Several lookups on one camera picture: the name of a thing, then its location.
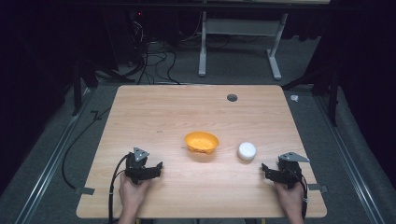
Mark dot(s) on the black metal stand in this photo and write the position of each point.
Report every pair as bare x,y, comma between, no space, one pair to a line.
76,90
333,93

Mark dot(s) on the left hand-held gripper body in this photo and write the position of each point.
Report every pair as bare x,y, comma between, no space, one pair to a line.
136,165

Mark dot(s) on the grey metal table bracket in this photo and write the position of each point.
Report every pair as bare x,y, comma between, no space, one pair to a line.
84,190
318,188

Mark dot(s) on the small white floor scrap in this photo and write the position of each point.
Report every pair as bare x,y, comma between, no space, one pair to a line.
294,98

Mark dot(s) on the white round container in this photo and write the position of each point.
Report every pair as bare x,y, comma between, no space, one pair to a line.
247,151

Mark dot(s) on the metal floor rail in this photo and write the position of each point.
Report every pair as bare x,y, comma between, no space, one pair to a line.
348,161
46,168

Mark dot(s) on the person's left hand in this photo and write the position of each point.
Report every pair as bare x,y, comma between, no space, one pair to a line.
132,194

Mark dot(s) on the orange plastic bowl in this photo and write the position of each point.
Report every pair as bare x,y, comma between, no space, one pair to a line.
201,142

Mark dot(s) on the person's right hand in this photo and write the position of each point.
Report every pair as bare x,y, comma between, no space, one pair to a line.
291,200

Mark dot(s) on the white desk frame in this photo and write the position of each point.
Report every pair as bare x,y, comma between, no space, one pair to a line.
239,27

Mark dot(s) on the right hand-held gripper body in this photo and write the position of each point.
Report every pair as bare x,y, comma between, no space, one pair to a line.
291,169

